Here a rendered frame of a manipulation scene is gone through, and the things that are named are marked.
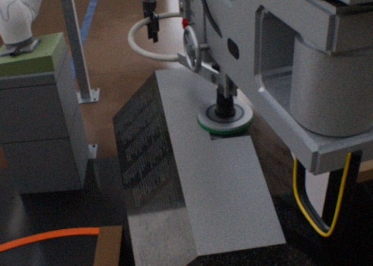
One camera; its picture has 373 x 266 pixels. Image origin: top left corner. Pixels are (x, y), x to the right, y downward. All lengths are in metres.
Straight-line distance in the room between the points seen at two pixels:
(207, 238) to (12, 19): 1.57
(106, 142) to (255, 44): 2.15
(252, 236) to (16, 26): 1.63
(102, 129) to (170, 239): 1.96
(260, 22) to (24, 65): 1.53
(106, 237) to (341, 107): 1.60
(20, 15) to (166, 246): 1.49
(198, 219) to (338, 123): 0.58
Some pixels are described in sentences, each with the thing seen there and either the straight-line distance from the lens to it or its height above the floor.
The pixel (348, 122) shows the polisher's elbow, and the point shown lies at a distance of 0.93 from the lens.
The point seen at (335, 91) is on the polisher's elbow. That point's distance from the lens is 0.89.
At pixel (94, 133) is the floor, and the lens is 3.22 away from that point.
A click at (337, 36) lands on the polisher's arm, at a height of 1.49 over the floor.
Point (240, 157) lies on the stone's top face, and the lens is 1.55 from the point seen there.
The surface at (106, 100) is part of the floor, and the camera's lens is 3.58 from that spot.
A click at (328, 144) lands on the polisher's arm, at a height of 1.24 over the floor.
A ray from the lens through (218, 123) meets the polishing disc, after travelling 1.67.
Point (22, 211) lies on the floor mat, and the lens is 2.73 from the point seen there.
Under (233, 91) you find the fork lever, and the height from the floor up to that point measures 1.09.
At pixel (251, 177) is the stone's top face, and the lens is 1.47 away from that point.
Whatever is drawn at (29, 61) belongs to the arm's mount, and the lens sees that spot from 2.34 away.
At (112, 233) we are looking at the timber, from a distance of 2.29.
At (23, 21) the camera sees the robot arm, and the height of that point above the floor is 1.02.
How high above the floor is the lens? 1.80
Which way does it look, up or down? 35 degrees down
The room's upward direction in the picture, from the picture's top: 4 degrees counter-clockwise
